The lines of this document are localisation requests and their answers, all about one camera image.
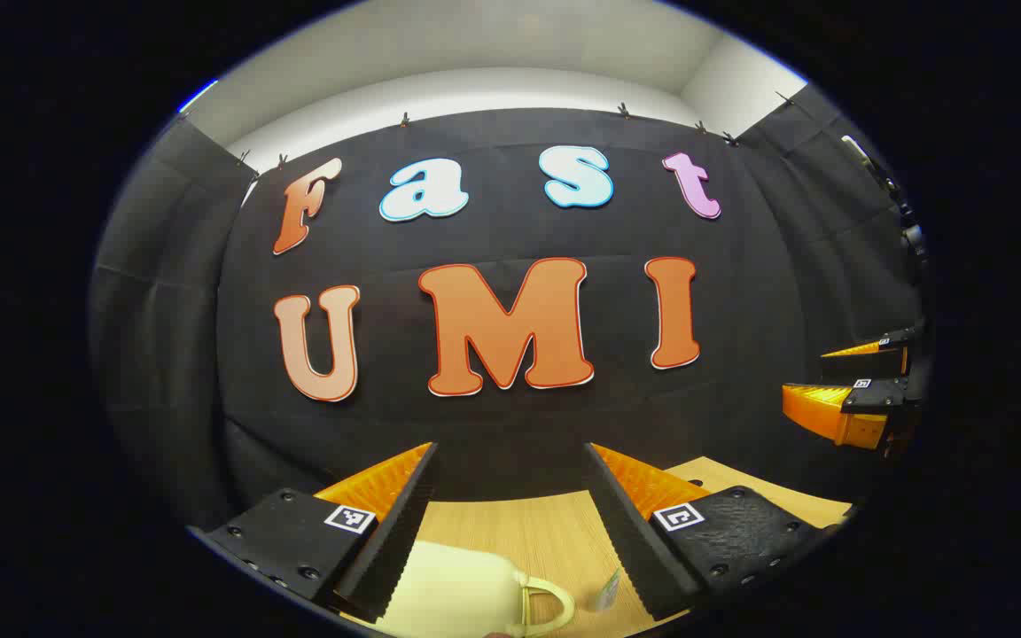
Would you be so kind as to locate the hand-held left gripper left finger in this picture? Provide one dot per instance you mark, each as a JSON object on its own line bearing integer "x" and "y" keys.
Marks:
{"x": 400, "y": 540}

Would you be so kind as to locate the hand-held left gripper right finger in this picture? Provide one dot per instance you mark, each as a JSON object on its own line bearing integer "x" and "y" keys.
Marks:
{"x": 635, "y": 540}

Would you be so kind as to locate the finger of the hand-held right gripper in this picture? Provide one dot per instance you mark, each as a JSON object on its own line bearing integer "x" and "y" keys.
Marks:
{"x": 874, "y": 359}
{"x": 830, "y": 408}

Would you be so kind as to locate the silver green skincare sachet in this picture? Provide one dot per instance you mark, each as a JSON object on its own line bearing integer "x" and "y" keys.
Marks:
{"x": 608, "y": 592}

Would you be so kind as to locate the pale yellow suitcase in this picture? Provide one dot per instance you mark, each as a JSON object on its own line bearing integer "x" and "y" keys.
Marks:
{"x": 453, "y": 589}

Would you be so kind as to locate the black backdrop cloth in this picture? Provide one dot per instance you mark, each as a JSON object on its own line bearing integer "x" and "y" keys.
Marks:
{"x": 519, "y": 230}

